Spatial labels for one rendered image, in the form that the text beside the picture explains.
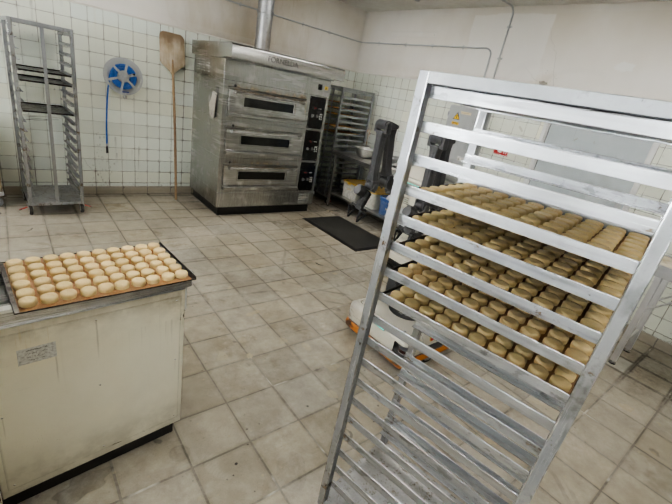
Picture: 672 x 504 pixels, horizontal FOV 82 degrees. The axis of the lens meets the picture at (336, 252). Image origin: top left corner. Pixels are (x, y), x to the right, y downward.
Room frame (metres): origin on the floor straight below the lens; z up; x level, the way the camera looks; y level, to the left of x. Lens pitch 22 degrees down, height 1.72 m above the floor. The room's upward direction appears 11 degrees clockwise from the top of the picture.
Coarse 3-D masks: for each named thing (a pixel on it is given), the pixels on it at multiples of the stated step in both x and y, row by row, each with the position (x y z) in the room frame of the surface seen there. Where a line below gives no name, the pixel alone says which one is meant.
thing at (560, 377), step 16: (416, 304) 1.11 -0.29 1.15; (432, 304) 1.14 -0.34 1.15; (448, 320) 1.05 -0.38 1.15; (464, 320) 1.07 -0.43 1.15; (464, 336) 1.00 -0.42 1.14; (480, 336) 0.99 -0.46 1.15; (496, 336) 1.01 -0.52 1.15; (496, 352) 0.93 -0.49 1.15; (512, 352) 0.94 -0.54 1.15; (528, 352) 0.96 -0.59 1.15; (528, 368) 0.89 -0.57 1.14; (544, 368) 0.89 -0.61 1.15; (560, 368) 0.91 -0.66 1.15; (560, 384) 0.83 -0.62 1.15
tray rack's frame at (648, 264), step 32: (512, 96) 1.00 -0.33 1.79; (544, 96) 0.94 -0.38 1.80; (576, 96) 0.90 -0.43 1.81; (608, 96) 0.87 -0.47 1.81; (640, 288) 0.75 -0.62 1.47; (608, 352) 0.75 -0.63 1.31; (576, 384) 0.77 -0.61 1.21; (576, 416) 0.75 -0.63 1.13; (544, 448) 0.76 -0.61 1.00; (384, 480) 1.28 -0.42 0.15; (416, 480) 1.31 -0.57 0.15
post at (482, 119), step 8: (480, 112) 1.49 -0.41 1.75; (488, 112) 1.49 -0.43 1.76; (480, 120) 1.49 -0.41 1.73; (480, 128) 1.48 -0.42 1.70; (472, 144) 1.49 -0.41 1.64; (472, 152) 1.48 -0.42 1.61; (472, 168) 1.50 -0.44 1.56; (416, 336) 1.48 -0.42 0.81; (408, 352) 1.49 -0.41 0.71; (384, 440) 1.48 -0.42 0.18
